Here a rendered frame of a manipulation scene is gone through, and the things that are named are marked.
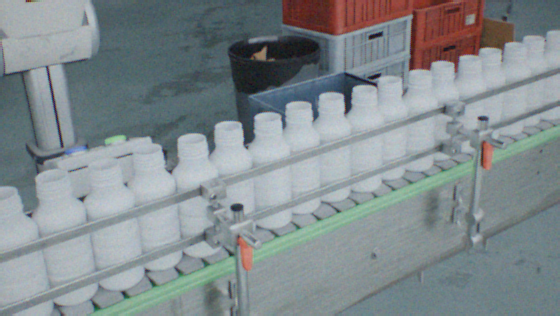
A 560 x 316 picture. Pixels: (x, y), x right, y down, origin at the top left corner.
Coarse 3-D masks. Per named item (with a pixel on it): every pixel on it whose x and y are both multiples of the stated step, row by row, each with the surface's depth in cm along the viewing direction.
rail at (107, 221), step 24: (552, 72) 121; (480, 96) 111; (408, 120) 103; (504, 120) 118; (336, 144) 95; (168, 168) 89; (264, 168) 89; (384, 168) 103; (192, 192) 83; (312, 192) 96; (120, 216) 78; (264, 216) 92; (48, 240) 74; (192, 240) 86; (120, 264) 81; (72, 288) 78; (0, 312) 74
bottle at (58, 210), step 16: (48, 176) 78; (64, 176) 78; (48, 192) 75; (64, 192) 76; (48, 208) 76; (64, 208) 76; (80, 208) 78; (48, 224) 76; (64, 224) 76; (80, 224) 78; (80, 240) 78; (48, 256) 78; (64, 256) 77; (80, 256) 79; (48, 272) 79; (64, 272) 78; (80, 272) 79; (96, 288) 82; (64, 304) 80; (80, 304) 81
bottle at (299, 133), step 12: (288, 108) 94; (300, 108) 96; (288, 120) 94; (300, 120) 93; (288, 132) 95; (300, 132) 94; (312, 132) 95; (300, 144) 94; (312, 144) 94; (300, 168) 95; (312, 168) 96; (300, 180) 96; (312, 180) 97; (300, 192) 97; (312, 204) 98
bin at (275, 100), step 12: (348, 72) 177; (300, 84) 171; (312, 84) 173; (324, 84) 175; (336, 84) 178; (348, 84) 178; (360, 84) 174; (372, 84) 170; (252, 96) 163; (264, 96) 165; (276, 96) 167; (288, 96) 170; (300, 96) 172; (312, 96) 174; (348, 96) 179; (252, 108) 163; (264, 108) 158; (276, 108) 168; (312, 108) 176; (348, 108) 181; (252, 120) 165; (312, 120) 177; (252, 132) 166; (420, 276) 135
